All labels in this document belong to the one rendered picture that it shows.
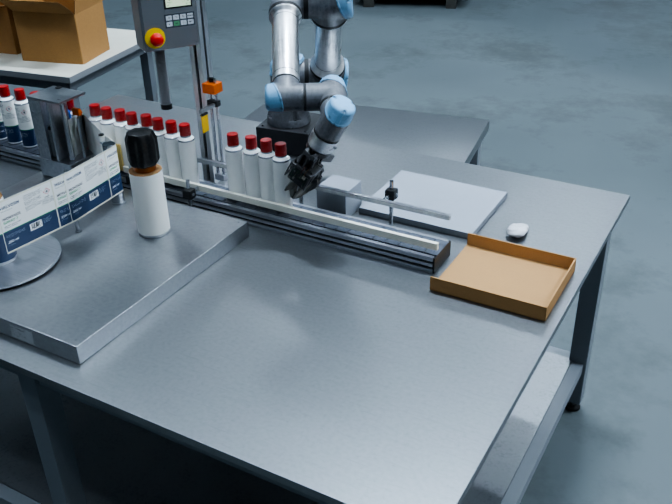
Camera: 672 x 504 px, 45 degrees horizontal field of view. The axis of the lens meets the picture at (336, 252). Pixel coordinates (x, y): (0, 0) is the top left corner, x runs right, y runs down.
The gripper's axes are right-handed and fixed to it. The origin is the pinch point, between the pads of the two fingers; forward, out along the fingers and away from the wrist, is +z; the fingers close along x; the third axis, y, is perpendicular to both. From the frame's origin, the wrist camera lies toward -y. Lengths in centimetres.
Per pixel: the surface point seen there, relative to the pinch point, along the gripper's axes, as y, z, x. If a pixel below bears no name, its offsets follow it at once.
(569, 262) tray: -12, -31, 70
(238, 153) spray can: 1.5, 0.6, -20.3
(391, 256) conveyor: 6.1, -9.5, 33.4
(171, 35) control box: -5, -12, -57
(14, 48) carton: -98, 125, -192
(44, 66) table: -90, 113, -166
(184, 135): 2.3, 7.8, -37.7
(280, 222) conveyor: 6.0, 6.8, 2.0
